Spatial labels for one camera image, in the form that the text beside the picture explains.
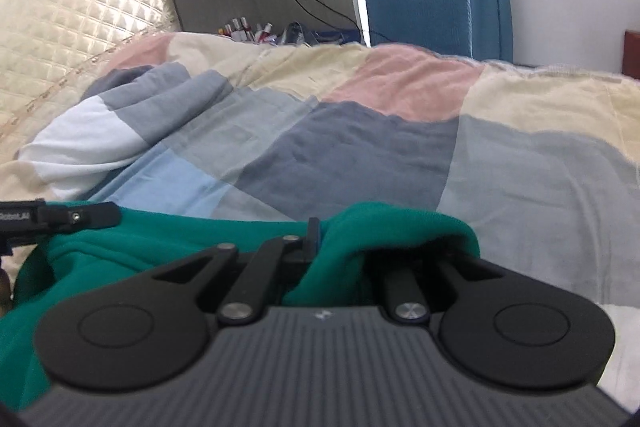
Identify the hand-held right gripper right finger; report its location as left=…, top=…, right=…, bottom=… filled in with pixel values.
left=372, top=253, right=504, bottom=324

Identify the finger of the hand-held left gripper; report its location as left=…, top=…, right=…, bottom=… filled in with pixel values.
left=42, top=202, right=122, bottom=233

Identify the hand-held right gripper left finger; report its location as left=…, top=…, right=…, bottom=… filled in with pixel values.
left=150, top=217, right=321, bottom=325

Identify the green sweatshirt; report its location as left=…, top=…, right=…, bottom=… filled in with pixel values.
left=0, top=202, right=482, bottom=413

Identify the patchwork blanket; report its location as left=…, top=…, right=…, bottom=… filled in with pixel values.
left=0, top=31, right=640, bottom=408

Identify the row of small bottles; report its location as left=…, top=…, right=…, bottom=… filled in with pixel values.
left=217, top=17, right=278, bottom=44

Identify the red-brown wooden chest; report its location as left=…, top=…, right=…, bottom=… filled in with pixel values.
left=624, top=29, right=640, bottom=80

